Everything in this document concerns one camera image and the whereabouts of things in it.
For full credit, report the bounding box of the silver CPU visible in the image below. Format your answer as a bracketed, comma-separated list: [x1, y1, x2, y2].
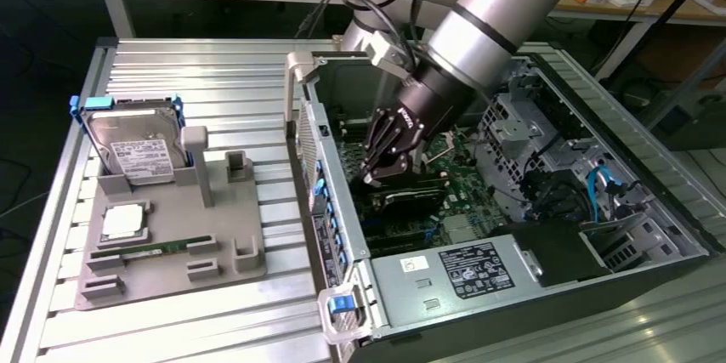
[99, 205, 148, 241]

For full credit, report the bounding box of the metal disk bay cage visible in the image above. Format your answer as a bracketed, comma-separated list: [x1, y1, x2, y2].
[474, 69, 563, 177]

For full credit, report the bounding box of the black fan assembly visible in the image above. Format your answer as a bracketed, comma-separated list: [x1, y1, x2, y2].
[517, 171, 591, 222]

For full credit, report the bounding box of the grey power supply unit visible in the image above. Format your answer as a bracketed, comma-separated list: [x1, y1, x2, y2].
[366, 235, 540, 328]

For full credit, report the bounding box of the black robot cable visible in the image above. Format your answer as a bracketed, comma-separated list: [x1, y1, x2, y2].
[293, 0, 421, 80]

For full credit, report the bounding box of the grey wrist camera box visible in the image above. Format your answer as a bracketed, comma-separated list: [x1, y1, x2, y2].
[361, 31, 421, 80]

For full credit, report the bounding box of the silver chipset heat sink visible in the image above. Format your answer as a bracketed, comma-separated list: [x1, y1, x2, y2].
[444, 214, 480, 241]

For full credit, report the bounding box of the metal socket cover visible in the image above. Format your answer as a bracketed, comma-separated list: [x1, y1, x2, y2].
[424, 131, 461, 164]

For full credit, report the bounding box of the grey parts rack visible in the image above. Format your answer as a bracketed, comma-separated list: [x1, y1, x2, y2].
[74, 126, 268, 312]

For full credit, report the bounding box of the blue wire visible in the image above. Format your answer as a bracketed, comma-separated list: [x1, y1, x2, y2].
[585, 166, 623, 224]

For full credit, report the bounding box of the green RAM stick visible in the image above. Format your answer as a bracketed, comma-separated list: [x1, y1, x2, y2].
[89, 240, 192, 260]

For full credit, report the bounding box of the green motherboard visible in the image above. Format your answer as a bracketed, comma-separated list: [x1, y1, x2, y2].
[333, 120, 511, 249]

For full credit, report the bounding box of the black graphics card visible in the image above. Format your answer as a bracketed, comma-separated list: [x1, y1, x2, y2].
[349, 172, 448, 233]

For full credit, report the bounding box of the cluttered wooden workbench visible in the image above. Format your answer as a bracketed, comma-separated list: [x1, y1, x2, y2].
[547, 0, 726, 79]

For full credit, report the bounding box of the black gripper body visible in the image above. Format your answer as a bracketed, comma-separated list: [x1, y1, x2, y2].
[376, 65, 480, 146]

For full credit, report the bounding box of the open black PC case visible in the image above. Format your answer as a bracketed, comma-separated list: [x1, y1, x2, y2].
[281, 42, 726, 363]

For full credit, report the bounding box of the hard disk blue carrier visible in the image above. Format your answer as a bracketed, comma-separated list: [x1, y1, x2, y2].
[66, 93, 192, 188]

